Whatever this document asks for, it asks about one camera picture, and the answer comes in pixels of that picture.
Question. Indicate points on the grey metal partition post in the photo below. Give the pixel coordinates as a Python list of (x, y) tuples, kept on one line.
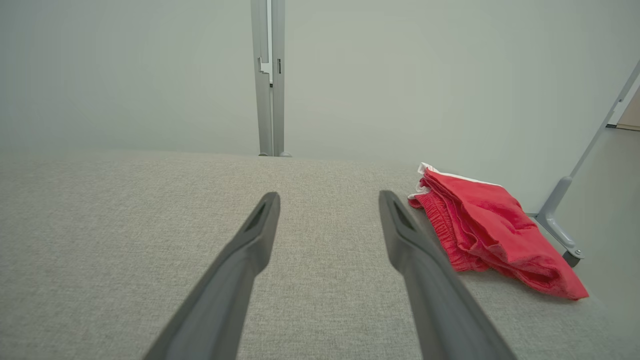
[(277, 100)]

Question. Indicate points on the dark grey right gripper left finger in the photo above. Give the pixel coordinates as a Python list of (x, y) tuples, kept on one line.
[(235, 280)]

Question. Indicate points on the red shorts with white trim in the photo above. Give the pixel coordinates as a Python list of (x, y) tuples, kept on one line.
[(500, 230)]

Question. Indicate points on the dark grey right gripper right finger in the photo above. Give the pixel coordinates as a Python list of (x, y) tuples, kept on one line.
[(430, 290)]

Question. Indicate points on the grey metal partition foot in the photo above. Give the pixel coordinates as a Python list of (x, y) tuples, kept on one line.
[(552, 210)]

